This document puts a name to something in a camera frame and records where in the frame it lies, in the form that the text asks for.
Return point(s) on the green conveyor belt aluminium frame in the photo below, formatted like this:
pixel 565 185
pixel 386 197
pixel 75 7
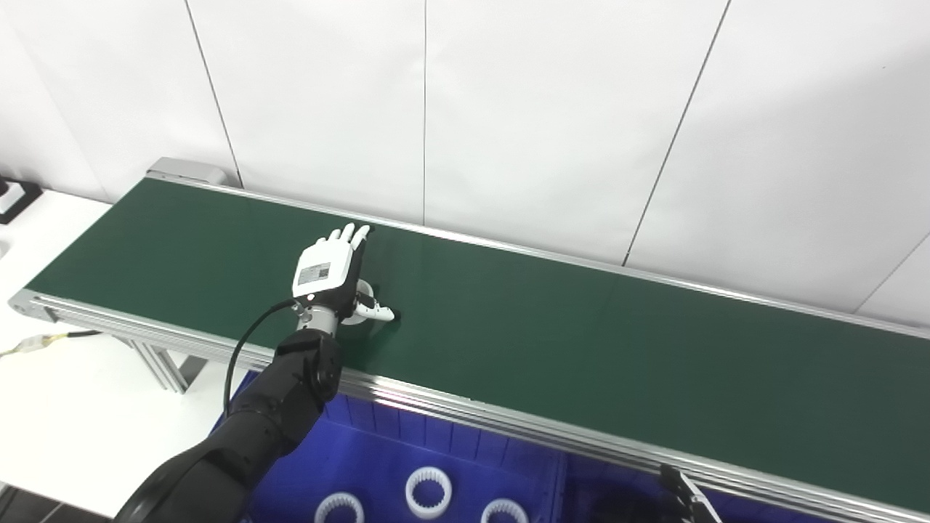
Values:
pixel 581 349

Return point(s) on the aluminium conveyor support leg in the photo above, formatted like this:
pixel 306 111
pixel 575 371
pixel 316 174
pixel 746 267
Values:
pixel 163 367

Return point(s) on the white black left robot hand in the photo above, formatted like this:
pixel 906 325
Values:
pixel 320 272

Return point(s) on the blue bin with black parts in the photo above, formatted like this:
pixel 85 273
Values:
pixel 603 494

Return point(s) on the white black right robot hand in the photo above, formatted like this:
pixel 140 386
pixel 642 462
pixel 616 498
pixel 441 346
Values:
pixel 683 501

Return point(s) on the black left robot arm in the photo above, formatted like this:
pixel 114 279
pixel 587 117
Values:
pixel 290 392

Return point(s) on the blue bin with white rings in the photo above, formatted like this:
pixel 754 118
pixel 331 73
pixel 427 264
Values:
pixel 378 465

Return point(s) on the grey conveyor end housing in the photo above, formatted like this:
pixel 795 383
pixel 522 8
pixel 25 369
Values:
pixel 189 171

